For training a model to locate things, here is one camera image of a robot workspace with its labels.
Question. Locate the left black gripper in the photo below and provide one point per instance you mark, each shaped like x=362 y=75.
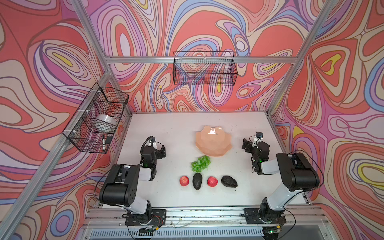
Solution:
x=160 y=153

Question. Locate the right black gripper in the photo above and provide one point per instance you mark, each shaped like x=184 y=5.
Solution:
x=248 y=144

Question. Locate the red fake apple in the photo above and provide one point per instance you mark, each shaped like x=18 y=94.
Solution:
x=212 y=182
x=184 y=181

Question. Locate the dark fake avocado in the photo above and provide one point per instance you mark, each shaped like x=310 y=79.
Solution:
x=197 y=181
x=229 y=182

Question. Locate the green fake grape bunch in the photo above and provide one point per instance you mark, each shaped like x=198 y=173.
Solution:
x=200 y=164

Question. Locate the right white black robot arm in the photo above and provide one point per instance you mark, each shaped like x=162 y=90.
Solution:
x=297 y=175

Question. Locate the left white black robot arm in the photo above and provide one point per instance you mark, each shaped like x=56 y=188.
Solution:
x=120 y=189

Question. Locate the pink faceted fruit bowl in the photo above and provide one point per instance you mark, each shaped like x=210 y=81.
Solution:
x=213 y=142

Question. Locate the black marker pen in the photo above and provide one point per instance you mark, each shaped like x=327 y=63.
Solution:
x=103 y=143

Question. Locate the silver tape roll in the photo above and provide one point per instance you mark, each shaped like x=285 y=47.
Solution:
x=107 y=119

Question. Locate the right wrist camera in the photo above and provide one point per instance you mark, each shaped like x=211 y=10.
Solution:
x=259 y=135

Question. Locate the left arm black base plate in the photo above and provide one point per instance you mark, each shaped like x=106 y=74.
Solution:
x=152 y=218

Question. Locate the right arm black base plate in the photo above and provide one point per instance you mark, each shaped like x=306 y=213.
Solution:
x=257 y=216

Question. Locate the black wire basket left wall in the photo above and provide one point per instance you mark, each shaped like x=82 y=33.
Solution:
x=84 y=131

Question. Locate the black wire basket wall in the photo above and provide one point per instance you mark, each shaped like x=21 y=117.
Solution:
x=84 y=131
x=204 y=68

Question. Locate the aluminium front rail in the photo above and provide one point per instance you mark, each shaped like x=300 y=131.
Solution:
x=208 y=217

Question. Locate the black wire basket back wall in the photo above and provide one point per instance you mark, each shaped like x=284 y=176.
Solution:
x=204 y=68

